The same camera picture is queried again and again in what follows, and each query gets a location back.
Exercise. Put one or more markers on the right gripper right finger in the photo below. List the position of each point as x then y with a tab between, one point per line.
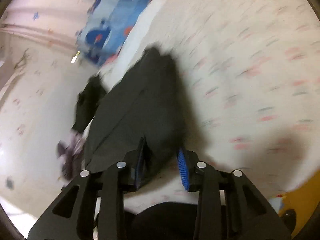
229	206

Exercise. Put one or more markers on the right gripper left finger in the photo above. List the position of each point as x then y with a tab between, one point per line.
89	195

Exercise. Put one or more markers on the black puffer jacket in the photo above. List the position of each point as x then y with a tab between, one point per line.
149	103

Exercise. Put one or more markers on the black knee trousers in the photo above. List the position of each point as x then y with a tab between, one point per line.
168	220

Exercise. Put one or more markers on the purple patterned blanket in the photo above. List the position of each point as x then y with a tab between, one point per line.
71	156

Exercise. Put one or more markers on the black crumpled garment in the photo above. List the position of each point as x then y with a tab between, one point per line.
88	102

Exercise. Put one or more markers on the cherry print bed sheet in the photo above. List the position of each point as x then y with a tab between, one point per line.
250	70

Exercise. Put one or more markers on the whale print blue curtain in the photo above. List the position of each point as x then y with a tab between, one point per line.
108	25

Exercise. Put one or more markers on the wall power socket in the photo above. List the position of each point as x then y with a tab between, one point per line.
74	58

